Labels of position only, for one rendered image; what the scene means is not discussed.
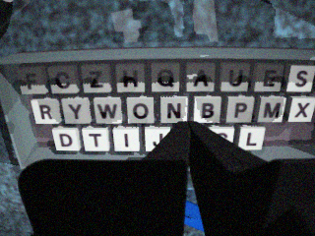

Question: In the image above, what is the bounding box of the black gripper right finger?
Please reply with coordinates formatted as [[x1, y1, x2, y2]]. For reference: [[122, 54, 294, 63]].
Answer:
[[188, 121, 315, 236]]

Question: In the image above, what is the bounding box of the blue stylus with white tip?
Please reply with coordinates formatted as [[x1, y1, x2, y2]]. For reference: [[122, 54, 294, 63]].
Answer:
[[184, 200, 204, 231]]

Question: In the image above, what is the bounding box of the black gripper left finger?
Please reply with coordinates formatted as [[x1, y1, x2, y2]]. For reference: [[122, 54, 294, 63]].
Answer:
[[18, 121, 191, 236]]

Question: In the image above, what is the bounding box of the white keyboard with letter keys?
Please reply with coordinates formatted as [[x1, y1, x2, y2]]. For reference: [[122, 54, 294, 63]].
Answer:
[[0, 46, 315, 169]]

